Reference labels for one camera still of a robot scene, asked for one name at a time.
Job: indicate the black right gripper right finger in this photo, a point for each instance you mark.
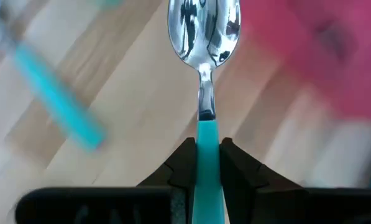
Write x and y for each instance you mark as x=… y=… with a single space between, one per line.
x=250 y=193

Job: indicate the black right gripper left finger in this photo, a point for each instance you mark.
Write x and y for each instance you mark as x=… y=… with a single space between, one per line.
x=172 y=193

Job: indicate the pink plastic bin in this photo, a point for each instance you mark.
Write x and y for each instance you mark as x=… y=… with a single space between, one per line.
x=312 y=46

